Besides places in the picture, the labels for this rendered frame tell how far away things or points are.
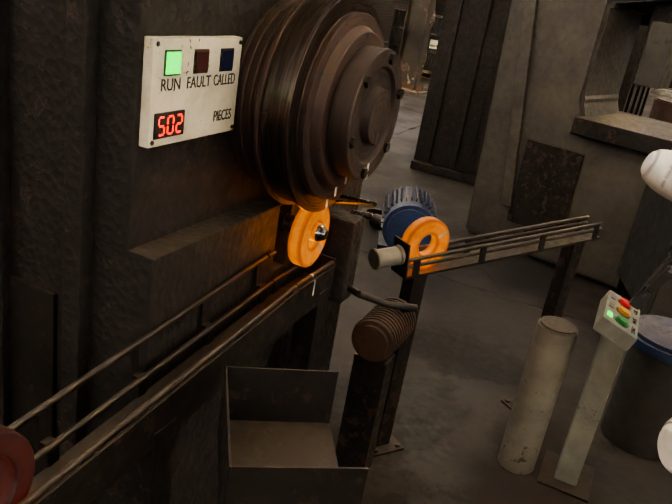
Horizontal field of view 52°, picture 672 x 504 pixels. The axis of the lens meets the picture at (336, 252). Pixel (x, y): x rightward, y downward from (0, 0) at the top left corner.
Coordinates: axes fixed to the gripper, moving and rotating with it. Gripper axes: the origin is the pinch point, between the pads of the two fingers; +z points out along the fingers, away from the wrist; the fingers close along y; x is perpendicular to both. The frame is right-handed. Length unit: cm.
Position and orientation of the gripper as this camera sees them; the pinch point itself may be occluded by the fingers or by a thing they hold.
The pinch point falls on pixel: (641, 297)
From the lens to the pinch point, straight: 210.9
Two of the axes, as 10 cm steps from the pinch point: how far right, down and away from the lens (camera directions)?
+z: -4.6, 7.6, 4.7
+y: -4.3, 2.8, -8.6
